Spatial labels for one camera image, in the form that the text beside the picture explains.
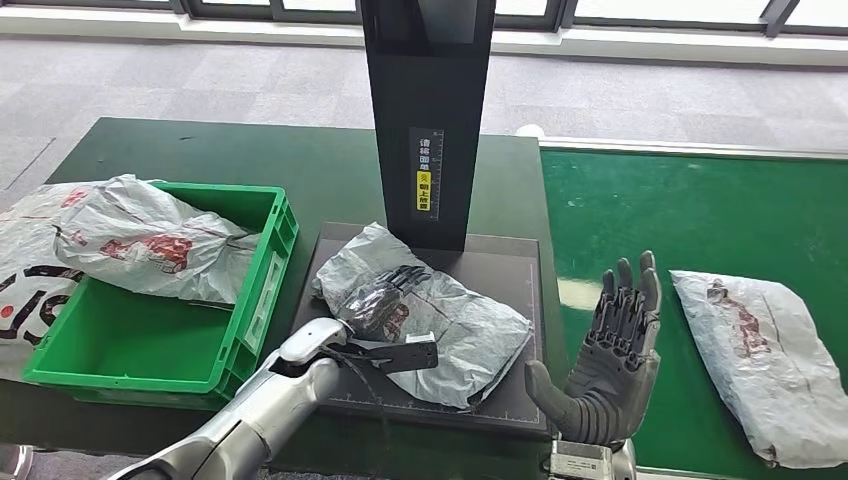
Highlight white window sill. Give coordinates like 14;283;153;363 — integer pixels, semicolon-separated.
0;6;848;66

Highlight green conveyor belt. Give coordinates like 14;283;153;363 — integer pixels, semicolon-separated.
539;148;848;480

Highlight large white printed bag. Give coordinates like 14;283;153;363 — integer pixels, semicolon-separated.
0;182;107;384

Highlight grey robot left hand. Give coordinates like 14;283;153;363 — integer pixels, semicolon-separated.
337;264;435;346

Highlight green plastic crate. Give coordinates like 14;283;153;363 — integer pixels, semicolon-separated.
23;180;301;412

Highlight black yellow label sticker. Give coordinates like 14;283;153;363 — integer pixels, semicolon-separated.
409;127;445;222

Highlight black inbound scanner machine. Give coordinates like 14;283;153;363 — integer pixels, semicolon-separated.
291;0;552;442

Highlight dark green table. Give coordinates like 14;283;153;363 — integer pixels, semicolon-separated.
0;117;578;480

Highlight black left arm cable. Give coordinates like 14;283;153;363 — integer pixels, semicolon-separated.
324;347;395;480

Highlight grey poly mailer parcel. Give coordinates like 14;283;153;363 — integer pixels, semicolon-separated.
311;221;535;411
669;269;848;470
52;174;261;306

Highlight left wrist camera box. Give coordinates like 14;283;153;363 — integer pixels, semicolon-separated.
347;331;440;376

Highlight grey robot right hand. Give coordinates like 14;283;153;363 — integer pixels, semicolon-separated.
524;250;664;446

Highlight silver conveyor side rail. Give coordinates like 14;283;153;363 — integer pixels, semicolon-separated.
537;135;848;162
635;466;730;480

